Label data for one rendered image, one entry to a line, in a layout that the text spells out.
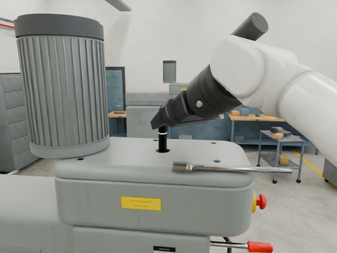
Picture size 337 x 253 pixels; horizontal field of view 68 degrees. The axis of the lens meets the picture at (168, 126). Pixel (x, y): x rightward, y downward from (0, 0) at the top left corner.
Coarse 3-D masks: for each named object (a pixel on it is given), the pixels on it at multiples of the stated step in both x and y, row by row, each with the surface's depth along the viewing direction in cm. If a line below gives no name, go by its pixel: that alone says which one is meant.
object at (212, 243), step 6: (210, 240) 58; (222, 246) 57; (228, 246) 57; (234, 246) 57; (240, 246) 57; (246, 246) 57; (252, 246) 56; (258, 246) 56; (264, 246) 56; (270, 246) 56; (264, 252) 56; (270, 252) 56
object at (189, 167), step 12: (180, 168) 51; (192, 168) 52; (204, 168) 52; (216, 168) 52; (228, 168) 51; (240, 168) 51; (252, 168) 51; (264, 168) 51; (276, 168) 51; (288, 168) 51
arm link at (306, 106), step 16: (304, 80) 27; (320, 80) 26; (288, 96) 28; (304, 96) 26; (320, 96) 25; (336, 96) 24; (288, 112) 28; (304, 112) 26; (320, 112) 24; (336, 112) 23; (304, 128) 26; (320, 128) 24; (336, 128) 23; (320, 144) 24; (336, 144) 23; (336, 160) 23
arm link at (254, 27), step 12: (252, 24) 35; (264, 24) 36; (240, 36) 37; (252, 36) 36; (264, 48) 34; (276, 48) 36; (204, 72) 41; (204, 84) 40; (216, 84) 39; (204, 96) 41; (216, 96) 39; (228, 96) 40; (216, 108) 42; (228, 108) 41
